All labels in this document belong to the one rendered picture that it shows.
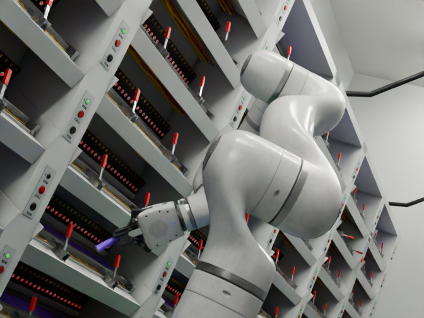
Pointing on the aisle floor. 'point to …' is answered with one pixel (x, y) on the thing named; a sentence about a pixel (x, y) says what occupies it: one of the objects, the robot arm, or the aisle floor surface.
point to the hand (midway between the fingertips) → (122, 237)
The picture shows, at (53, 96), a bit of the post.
